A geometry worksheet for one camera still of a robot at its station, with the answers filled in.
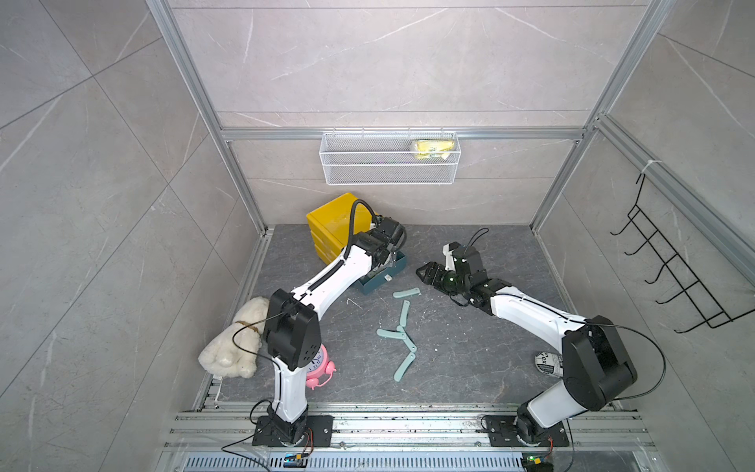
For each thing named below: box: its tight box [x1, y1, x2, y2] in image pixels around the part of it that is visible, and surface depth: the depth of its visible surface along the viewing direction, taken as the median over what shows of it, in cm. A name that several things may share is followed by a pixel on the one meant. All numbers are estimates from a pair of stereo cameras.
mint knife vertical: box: [399, 299, 410, 328], surface depth 97 cm
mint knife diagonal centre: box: [396, 324, 417, 353], surface depth 91 cm
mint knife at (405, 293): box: [393, 287, 421, 298], surface depth 102 cm
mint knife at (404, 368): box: [394, 352, 416, 382], surface depth 85 cm
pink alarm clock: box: [305, 343, 338, 391], surface depth 83 cm
